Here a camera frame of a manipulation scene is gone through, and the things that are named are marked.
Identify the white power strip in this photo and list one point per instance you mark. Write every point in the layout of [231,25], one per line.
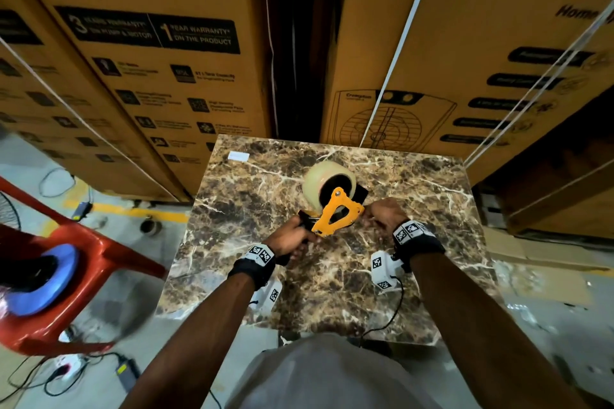
[71,365]

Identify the small round cup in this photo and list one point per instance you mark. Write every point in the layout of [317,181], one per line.
[150,226]

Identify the person's right forearm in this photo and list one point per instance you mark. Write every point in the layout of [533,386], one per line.
[489,341]

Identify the printed appliance carton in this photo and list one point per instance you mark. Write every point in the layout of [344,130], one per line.
[48,126]

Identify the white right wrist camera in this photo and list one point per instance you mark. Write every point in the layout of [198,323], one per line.
[386,272]

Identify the clear tape roll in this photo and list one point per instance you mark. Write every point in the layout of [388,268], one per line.
[321,178]

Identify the white rectangular sticker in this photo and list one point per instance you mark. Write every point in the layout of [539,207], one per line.
[239,156]

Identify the crumpled clear plastic wrap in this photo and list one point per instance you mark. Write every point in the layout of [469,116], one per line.
[508,274]

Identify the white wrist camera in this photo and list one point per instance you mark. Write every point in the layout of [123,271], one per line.
[386,272]
[268,296]

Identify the yellow black tape dispenser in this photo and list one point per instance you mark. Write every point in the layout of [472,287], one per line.
[331,222]

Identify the person's grey shirt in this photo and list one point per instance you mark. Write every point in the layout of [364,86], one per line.
[326,375]

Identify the person's left forearm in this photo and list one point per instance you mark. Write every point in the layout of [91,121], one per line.
[192,346]

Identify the fan print appliance carton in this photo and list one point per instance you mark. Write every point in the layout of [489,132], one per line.
[479,1]

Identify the red plastic chair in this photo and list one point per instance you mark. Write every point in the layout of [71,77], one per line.
[110,260]

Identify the person's left hand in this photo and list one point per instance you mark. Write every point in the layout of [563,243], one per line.
[290,238]

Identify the black cylinder device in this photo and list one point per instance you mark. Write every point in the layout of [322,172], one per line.
[26,273]

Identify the black right wristband with markers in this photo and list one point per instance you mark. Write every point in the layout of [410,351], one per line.
[419,243]

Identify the flat cardboard sheet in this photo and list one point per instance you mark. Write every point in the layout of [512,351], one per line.
[551,269]

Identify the black power adapter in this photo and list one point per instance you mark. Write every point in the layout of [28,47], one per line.
[128,374]
[82,211]

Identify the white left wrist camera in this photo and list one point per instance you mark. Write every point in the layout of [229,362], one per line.
[268,296]

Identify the person's right hand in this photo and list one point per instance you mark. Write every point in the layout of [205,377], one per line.
[386,217]

